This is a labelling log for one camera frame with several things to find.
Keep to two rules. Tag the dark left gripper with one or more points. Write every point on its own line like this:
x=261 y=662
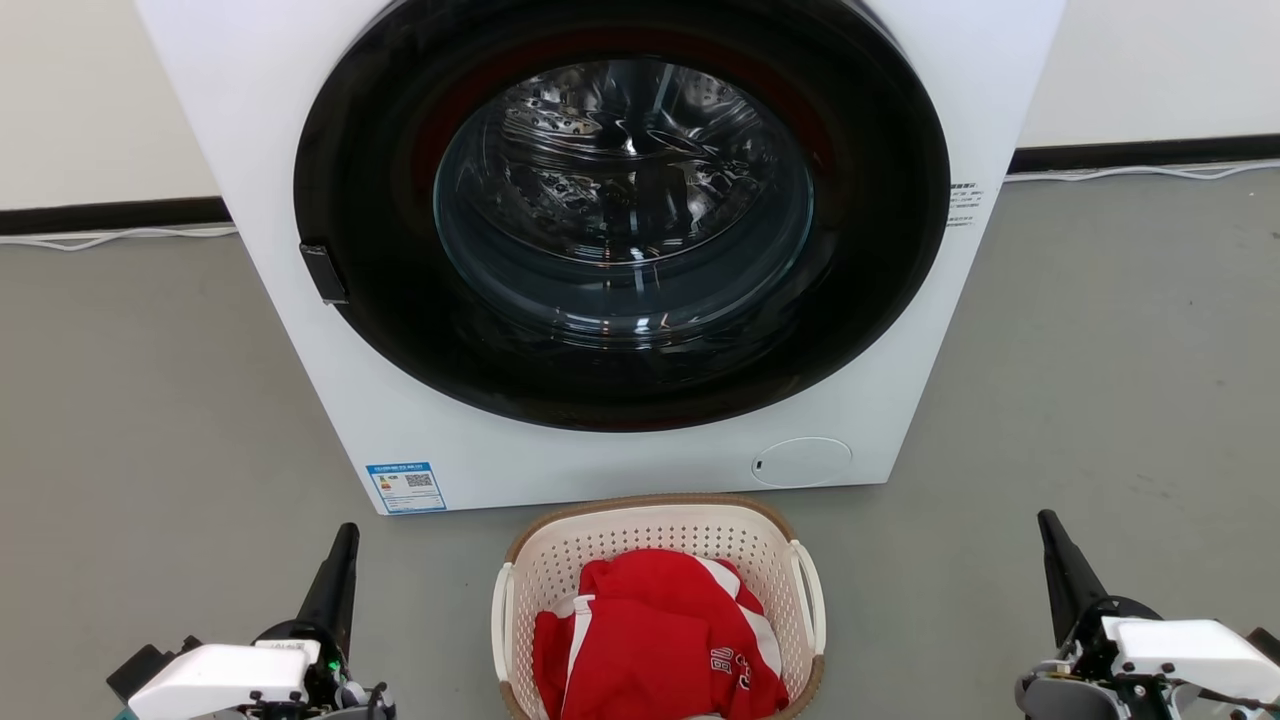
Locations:
x=325 y=675

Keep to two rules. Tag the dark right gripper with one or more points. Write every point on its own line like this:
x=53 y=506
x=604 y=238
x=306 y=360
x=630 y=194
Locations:
x=1085 y=690

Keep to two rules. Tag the cream perforated laundry basket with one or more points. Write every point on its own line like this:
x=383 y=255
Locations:
x=560 y=560

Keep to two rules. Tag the blue energy label sticker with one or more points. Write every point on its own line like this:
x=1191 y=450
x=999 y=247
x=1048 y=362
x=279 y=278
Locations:
x=406 y=487

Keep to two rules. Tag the round white filter cover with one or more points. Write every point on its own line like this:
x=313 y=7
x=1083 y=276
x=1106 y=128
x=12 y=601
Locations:
x=802 y=462

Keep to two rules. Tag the red and white garment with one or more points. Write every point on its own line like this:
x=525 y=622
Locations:
x=650 y=640

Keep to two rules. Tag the dark round washer door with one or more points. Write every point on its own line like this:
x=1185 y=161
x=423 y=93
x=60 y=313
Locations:
x=380 y=200

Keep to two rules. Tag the white front-load washing machine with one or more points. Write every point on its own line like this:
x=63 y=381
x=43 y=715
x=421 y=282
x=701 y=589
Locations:
x=250 y=120

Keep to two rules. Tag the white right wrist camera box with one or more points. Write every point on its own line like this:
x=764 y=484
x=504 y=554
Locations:
x=1190 y=650

